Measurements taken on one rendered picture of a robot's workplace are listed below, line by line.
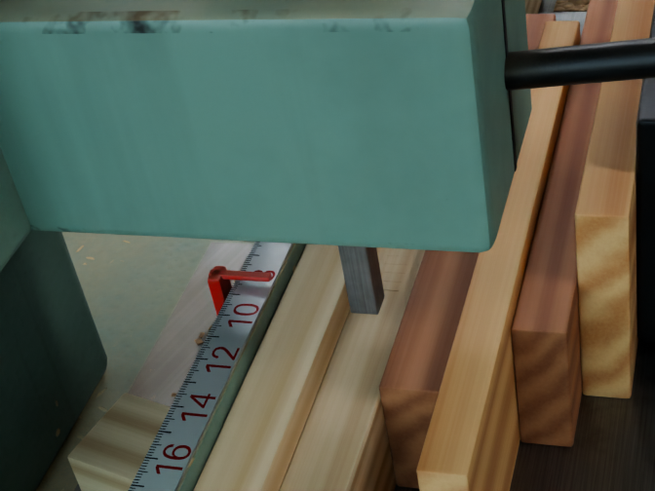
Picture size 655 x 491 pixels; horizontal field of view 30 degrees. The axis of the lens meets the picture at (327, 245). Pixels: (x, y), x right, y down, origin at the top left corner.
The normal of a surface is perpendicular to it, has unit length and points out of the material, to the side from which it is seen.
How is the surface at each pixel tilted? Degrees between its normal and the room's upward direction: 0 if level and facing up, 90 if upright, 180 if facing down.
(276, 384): 0
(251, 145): 90
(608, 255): 90
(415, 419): 90
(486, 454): 90
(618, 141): 0
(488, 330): 0
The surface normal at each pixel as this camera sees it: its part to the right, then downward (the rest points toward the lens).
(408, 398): -0.27, 0.62
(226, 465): -0.15, -0.78
